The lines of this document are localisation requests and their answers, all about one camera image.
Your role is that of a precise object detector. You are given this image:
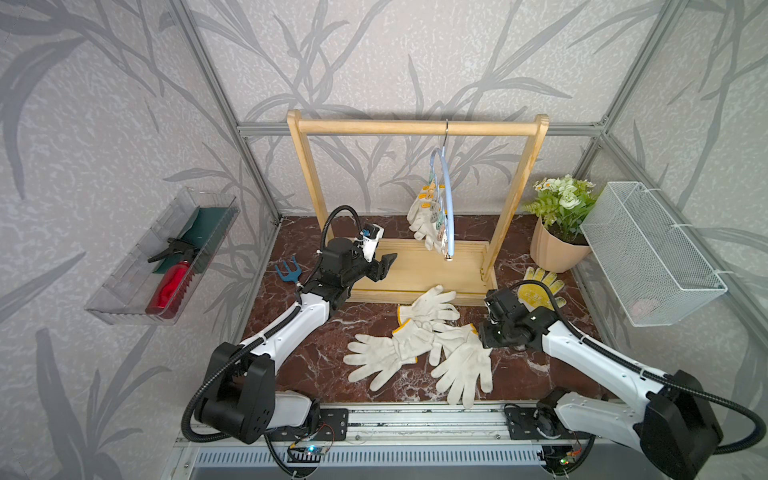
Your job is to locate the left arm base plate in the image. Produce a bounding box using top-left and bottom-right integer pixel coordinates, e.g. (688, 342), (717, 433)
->
(266, 407), (350, 442)

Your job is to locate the wooden hanging rack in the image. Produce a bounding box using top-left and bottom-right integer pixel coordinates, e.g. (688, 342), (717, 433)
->
(287, 110), (550, 306)

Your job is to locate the blue hand rake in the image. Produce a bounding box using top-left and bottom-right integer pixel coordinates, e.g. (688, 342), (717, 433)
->
(275, 255), (303, 288)

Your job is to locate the green trowel in tray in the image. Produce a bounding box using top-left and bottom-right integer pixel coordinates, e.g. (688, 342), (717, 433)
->
(154, 207), (227, 274)

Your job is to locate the yellow patterned glove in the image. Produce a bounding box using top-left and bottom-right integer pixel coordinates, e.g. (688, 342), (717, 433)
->
(517, 267), (567, 311)

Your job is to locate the aluminium front rail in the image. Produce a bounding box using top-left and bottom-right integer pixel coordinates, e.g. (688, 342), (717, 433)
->
(173, 403), (679, 448)

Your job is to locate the clear plastic wall tray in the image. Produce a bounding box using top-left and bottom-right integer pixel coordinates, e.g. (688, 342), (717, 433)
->
(85, 187), (240, 325)

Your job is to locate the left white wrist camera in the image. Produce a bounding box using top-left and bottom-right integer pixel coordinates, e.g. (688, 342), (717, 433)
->
(360, 223), (384, 262)

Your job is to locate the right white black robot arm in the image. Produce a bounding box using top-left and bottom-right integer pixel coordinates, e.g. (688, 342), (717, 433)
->
(479, 289), (767, 479)

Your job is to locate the white wire basket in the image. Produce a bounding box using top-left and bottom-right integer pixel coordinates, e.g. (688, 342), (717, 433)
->
(581, 181), (728, 327)

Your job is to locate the blue clip hanger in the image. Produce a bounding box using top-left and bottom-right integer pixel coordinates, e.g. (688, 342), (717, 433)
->
(429, 121), (455, 261)

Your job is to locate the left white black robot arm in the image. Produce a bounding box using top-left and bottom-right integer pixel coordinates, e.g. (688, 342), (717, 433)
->
(181, 236), (398, 444)

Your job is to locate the red spray bottle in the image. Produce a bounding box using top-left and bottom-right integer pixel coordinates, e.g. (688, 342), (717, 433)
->
(145, 238), (199, 319)

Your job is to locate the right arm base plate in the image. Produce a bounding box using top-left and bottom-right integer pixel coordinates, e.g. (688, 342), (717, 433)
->
(503, 404), (590, 441)

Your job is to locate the white glove pile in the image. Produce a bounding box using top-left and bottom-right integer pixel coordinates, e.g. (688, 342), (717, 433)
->
(411, 202), (438, 250)
(429, 324), (493, 409)
(397, 285), (460, 331)

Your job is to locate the white glove far left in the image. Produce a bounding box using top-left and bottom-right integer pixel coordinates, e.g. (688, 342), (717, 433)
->
(343, 324), (435, 391)

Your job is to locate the potted white flower plant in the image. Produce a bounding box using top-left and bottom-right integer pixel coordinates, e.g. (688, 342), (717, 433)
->
(524, 175), (597, 273)

